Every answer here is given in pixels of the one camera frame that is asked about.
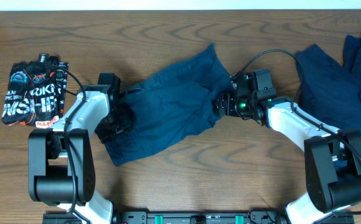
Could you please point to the navy blue shorts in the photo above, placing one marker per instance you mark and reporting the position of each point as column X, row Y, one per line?
column 174, row 103

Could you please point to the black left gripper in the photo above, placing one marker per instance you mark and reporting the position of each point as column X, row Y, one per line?
column 126, row 126

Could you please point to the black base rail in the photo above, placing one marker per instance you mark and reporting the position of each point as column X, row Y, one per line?
column 256, row 216

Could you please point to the navy blue clothes pile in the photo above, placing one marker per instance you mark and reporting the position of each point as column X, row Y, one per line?
column 331, row 92

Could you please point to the black printed folded jersey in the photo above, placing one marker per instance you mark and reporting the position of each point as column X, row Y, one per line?
column 36, row 92

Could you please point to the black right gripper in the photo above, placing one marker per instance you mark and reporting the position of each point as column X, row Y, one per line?
column 227, row 105

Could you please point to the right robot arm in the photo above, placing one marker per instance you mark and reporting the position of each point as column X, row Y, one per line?
column 332, row 157

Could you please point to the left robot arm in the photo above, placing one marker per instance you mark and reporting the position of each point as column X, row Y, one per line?
column 61, row 166

